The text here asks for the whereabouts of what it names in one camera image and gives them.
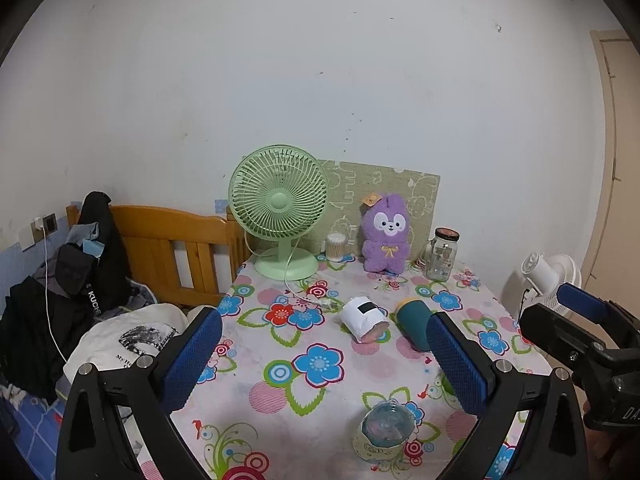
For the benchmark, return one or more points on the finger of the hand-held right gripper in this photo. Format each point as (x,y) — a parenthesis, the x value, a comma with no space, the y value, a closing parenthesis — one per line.
(580,301)
(547,327)

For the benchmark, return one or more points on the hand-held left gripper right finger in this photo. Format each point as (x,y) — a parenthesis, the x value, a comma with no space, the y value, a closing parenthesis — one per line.
(457,365)

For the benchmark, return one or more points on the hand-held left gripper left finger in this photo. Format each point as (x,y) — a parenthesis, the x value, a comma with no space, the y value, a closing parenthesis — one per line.
(192,355)

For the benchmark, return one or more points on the teal cup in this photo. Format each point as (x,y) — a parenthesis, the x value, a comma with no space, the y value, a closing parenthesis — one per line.
(415,325)

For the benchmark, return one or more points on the white cup with black label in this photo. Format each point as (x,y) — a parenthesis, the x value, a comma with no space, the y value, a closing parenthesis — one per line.
(357,317)

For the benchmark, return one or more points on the white standing fan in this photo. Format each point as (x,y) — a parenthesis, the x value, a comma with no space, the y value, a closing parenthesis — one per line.
(537,267)

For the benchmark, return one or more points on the white printed shirt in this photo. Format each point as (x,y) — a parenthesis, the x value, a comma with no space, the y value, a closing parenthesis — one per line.
(120,340)

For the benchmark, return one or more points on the clear plastic bottle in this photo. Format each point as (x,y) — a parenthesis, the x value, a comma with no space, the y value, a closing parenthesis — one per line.
(385,425)

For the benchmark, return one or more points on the glass jar with dark lid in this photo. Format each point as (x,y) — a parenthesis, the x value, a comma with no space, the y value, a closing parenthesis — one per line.
(441,260)

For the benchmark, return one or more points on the floral tablecloth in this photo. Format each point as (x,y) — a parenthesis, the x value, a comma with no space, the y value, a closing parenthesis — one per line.
(310,375)

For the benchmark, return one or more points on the wooden bed headboard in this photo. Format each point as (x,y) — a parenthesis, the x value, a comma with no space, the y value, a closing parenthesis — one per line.
(150,220)

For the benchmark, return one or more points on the black hanging jacket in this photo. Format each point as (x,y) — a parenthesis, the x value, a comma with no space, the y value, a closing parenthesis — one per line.
(107,240)

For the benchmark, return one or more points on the purple plush toy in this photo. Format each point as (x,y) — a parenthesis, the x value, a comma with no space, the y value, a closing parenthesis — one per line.
(385,240)

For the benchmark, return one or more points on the light blue face mask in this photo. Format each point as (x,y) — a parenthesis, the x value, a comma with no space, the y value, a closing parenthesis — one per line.
(93,248)

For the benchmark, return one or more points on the beige door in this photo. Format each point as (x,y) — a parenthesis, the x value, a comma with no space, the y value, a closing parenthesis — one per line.
(617,160)

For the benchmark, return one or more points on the black clothes pile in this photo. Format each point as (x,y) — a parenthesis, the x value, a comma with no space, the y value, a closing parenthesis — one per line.
(35,330)

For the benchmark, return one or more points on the cotton swab container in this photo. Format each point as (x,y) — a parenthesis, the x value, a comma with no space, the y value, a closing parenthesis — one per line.
(336,247)

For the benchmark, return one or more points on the green desk fan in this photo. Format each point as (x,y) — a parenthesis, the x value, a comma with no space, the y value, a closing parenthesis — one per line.
(277,200)

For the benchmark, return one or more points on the blue bedsheet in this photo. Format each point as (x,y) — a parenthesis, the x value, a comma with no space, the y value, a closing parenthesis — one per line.
(30,435)

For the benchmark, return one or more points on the green patterned board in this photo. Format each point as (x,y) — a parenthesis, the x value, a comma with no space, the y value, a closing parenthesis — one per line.
(395,180)

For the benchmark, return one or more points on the white charger plug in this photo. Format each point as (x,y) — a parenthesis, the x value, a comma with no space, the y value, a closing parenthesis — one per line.
(39,225)

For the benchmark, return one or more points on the blue wall sticker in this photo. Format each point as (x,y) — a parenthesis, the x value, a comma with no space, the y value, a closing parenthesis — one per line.
(221,206)

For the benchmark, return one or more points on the dark wall socket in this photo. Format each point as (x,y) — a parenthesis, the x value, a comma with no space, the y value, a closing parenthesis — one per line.
(50,221)

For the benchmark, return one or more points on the white wall plate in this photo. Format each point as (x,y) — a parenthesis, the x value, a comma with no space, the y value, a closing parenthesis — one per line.
(26,238)

